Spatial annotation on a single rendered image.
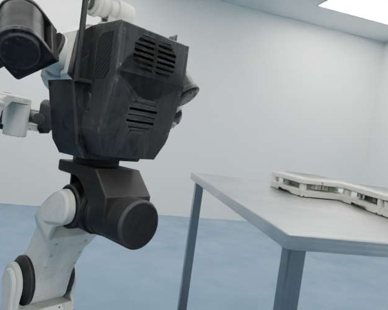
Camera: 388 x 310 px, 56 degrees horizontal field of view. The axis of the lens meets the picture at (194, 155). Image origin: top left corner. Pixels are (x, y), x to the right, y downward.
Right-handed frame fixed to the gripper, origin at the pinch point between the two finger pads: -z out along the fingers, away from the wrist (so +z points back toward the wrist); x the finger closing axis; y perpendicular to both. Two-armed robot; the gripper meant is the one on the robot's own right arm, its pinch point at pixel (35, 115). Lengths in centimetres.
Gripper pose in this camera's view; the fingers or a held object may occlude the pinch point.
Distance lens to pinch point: 148.4
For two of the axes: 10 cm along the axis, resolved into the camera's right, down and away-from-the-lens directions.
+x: -1.6, 9.8, 0.7
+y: 2.0, -0.4, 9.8
